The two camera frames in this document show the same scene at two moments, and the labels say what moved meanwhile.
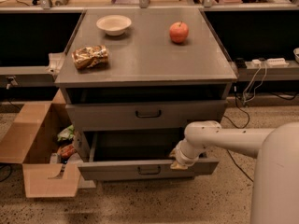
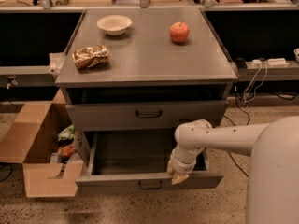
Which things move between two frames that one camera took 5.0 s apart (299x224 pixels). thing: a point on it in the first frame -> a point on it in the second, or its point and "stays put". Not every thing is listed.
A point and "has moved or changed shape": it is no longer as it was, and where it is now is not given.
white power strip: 277,62 stays put
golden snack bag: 91,57 stays put
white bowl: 115,24 stays put
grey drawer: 125,155 has moved or changed shape
